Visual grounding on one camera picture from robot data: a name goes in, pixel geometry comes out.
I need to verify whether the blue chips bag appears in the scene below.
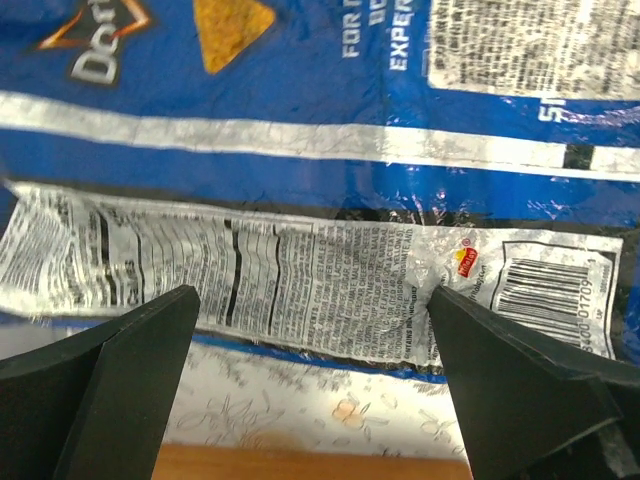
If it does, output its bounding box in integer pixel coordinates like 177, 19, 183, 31
1, 1, 639, 380

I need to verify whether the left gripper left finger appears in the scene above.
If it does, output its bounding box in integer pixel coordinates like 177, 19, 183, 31
1, 285, 200, 479

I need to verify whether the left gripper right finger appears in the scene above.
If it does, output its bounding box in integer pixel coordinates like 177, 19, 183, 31
428, 287, 639, 480

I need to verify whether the floral table mat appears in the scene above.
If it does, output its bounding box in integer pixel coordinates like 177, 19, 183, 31
164, 335, 467, 461

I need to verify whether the wooden organizer tray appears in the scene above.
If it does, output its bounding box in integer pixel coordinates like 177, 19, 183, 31
152, 444, 471, 480

